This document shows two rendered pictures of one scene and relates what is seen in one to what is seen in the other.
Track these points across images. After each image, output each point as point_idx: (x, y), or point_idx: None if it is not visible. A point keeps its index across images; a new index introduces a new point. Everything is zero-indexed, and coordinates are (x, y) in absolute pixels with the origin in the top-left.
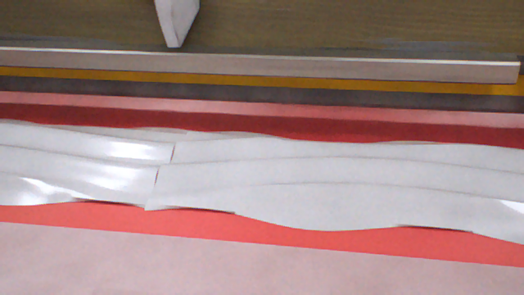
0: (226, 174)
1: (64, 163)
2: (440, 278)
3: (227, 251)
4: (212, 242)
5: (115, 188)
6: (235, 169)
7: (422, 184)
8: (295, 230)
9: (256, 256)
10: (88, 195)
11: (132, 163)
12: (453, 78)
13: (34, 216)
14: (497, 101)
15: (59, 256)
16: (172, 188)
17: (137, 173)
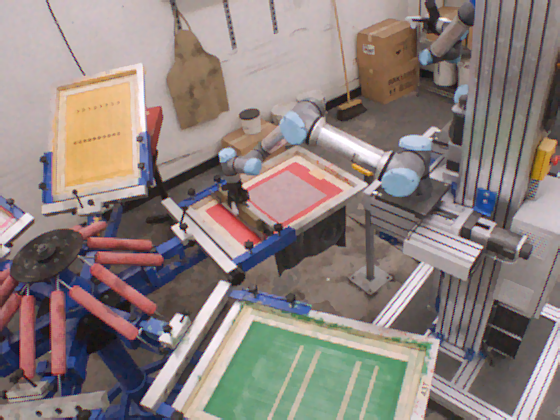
0: (251, 208)
1: (259, 214)
2: (250, 198)
3: (257, 204)
4: (257, 205)
5: (258, 211)
6: (250, 208)
7: None
8: (252, 204)
9: (256, 203)
10: (260, 211)
11: (255, 212)
12: None
13: (264, 212)
14: None
15: (265, 208)
16: (255, 209)
17: (256, 210)
